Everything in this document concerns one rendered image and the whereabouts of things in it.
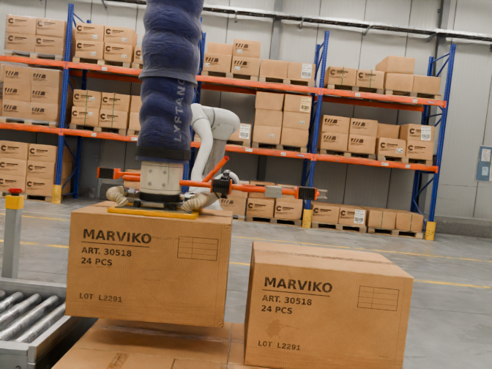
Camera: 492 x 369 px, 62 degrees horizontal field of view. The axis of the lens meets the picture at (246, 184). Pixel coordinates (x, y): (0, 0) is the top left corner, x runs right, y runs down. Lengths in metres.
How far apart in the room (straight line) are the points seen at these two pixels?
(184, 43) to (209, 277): 0.90
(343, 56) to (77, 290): 9.67
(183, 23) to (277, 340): 1.26
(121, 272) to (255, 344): 0.57
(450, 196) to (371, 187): 2.00
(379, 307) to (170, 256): 0.81
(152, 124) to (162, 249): 0.48
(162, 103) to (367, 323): 1.14
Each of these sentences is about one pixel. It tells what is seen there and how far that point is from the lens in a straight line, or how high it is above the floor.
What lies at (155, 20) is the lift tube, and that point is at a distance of 1.72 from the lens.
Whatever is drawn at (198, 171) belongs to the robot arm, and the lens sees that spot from 2.13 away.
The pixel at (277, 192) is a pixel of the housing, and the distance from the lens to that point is 1.68.
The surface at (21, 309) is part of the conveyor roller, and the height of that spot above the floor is 0.54.
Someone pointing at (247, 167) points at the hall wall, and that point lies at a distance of 10.17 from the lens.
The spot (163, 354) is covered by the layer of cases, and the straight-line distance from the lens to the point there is 1.73.
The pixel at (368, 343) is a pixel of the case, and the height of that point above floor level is 0.68.
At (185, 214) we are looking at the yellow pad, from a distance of 1.58.
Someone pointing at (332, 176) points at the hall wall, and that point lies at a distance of 10.42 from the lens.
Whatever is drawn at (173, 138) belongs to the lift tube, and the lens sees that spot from 1.63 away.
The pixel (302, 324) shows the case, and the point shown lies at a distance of 1.64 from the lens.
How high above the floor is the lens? 1.31
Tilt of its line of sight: 3 degrees down
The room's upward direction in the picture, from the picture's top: 6 degrees clockwise
